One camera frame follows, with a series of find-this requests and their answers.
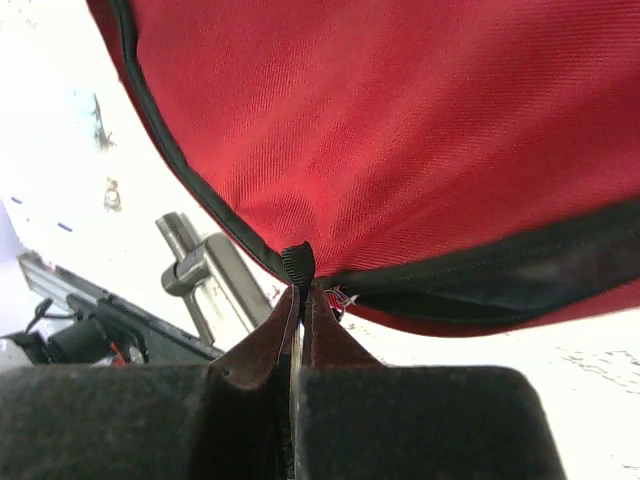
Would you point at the dark metal T-shaped tool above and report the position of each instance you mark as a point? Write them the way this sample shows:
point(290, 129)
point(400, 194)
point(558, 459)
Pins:
point(218, 290)

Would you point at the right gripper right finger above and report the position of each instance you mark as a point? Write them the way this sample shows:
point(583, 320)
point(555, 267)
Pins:
point(357, 418)

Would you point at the aluminium rail frame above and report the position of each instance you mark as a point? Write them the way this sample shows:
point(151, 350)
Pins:
point(41, 279)

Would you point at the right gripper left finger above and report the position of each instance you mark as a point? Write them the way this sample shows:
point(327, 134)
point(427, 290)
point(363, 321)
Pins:
point(228, 419)

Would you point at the red backpack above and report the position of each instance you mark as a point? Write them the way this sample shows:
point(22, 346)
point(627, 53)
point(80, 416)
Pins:
point(457, 167)

